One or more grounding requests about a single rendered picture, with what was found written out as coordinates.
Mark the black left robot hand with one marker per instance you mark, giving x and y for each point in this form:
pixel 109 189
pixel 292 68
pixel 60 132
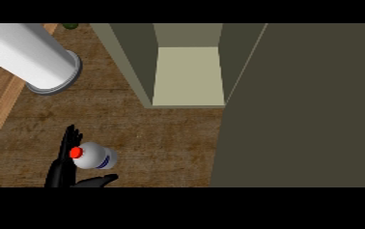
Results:
pixel 60 170

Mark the white red-capped water bottle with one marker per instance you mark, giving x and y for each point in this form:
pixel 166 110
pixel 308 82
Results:
pixel 93 156

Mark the olive open cabinet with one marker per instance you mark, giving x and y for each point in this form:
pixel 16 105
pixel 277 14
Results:
pixel 186 75

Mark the white cylinder with grey rim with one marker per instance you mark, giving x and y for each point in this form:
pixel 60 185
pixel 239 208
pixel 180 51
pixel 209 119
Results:
pixel 36 59

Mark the small dark green object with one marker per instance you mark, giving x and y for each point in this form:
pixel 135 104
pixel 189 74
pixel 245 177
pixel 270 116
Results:
pixel 69 25

